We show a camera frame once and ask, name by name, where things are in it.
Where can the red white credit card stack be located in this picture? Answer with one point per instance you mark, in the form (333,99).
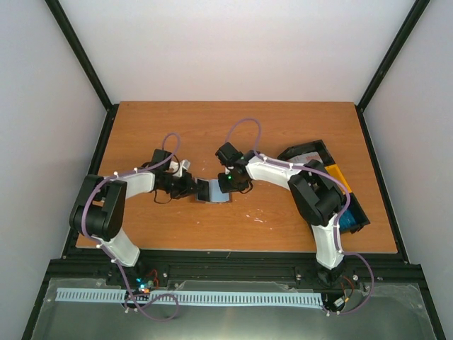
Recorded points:
(305,158)

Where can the black credit card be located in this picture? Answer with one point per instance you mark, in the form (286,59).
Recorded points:
(203,190)

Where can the left controller board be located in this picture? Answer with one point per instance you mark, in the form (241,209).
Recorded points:
(148,283)

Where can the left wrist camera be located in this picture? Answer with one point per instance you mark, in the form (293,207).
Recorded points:
(178,168)

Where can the black aluminium frame rail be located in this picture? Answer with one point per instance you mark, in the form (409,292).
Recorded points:
(295,270)

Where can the left black frame post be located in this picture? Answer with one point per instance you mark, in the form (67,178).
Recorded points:
(62,20)

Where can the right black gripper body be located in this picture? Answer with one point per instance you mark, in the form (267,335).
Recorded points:
(231,184)

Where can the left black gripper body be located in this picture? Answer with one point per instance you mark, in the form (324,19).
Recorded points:
(176,187)

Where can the right black frame post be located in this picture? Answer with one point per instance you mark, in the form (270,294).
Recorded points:
(409,23)

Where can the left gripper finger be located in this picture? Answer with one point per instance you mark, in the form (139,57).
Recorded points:
(193,186)
(186,194)

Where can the light blue cable duct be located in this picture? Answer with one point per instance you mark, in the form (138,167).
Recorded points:
(198,298)

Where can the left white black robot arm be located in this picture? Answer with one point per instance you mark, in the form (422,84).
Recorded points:
(99,208)

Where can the brown leather card holder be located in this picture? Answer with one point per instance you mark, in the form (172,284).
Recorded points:
(216,196)

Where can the metal base plate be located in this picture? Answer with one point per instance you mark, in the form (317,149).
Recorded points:
(388,311)

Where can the black frame post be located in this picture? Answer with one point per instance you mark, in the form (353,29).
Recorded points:
(62,20)
(409,23)

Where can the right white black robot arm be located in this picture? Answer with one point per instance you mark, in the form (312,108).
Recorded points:
(317,196)

